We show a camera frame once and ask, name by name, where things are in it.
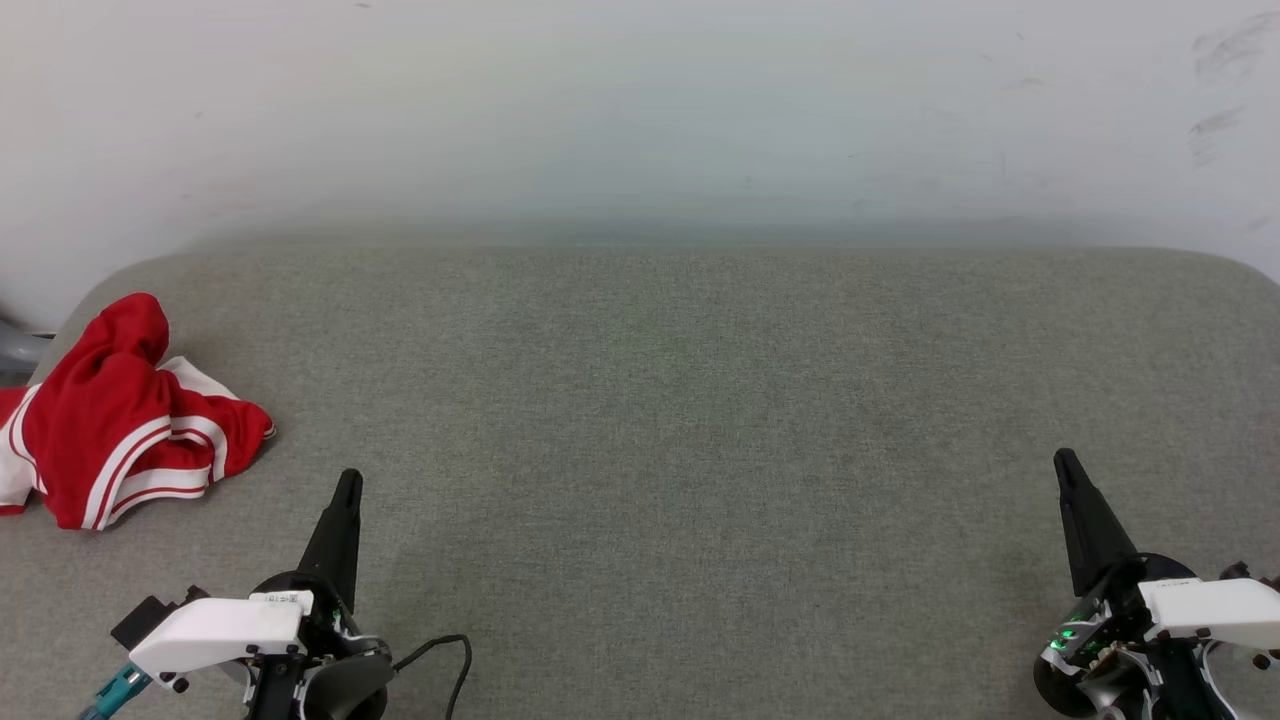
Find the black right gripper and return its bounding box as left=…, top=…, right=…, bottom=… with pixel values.
left=1033, top=448, right=1216, bottom=720

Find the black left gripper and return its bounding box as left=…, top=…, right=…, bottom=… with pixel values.
left=245, top=469, right=393, bottom=720

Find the red white sports jersey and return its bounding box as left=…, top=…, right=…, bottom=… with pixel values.
left=0, top=292, right=276, bottom=531

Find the grey fabric sofa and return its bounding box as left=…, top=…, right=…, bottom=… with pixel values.
left=0, top=246, right=1280, bottom=720

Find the grey plastic object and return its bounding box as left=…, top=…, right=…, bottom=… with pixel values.
left=0, top=314, right=57, bottom=389

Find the thin black cable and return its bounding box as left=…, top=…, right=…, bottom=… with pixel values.
left=390, top=634, right=473, bottom=720

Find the teal cable connector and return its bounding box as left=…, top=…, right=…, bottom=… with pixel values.
left=78, top=664, right=153, bottom=720

